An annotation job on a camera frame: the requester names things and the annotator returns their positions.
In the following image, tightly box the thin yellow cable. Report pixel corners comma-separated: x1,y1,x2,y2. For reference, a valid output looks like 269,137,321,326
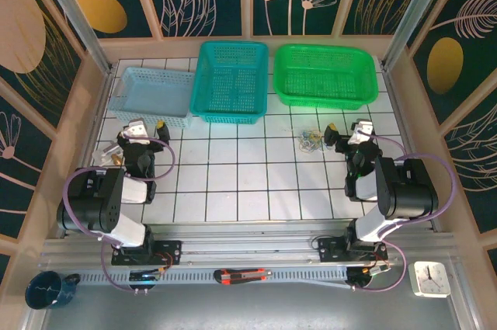
298,130,326,151

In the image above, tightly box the clear plastic block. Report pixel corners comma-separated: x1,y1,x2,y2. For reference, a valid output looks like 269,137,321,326
95,141,125,166

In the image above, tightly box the light blue plastic basket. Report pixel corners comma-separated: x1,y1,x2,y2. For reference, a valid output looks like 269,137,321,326
106,66,195,130

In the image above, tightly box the green plastic basket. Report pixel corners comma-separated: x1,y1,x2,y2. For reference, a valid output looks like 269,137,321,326
273,43,380,110

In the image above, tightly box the teal plastic basket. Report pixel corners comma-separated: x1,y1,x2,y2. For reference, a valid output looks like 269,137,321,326
189,40,270,125

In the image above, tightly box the small circuit board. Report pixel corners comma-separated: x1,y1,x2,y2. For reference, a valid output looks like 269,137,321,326
129,270,164,283
363,266,394,277

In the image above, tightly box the white square clock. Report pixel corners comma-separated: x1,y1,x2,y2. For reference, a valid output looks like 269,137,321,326
407,259,452,299

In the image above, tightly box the orange black utility knife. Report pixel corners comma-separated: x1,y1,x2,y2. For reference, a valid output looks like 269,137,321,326
213,267,273,287

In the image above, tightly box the dark blue mug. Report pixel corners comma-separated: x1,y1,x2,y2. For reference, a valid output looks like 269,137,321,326
25,270,82,311

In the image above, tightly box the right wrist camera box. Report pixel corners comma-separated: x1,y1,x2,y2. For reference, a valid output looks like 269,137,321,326
351,120,376,145

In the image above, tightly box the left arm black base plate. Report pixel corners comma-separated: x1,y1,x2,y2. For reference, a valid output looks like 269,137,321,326
111,240,182,267

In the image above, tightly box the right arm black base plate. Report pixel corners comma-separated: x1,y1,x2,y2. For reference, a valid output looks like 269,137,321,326
317,237,389,265

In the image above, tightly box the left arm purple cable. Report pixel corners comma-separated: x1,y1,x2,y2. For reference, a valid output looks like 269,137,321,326
63,134,175,293

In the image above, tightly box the grey slotted cable duct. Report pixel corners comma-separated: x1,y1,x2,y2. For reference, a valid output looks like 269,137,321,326
77,267,350,287

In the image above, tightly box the aluminium mounting rail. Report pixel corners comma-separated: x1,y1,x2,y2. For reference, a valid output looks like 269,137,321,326
38,223,457,269

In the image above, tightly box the aluminium frame post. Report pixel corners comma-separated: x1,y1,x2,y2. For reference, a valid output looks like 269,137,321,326
30,0,114,75
380,0,444,71

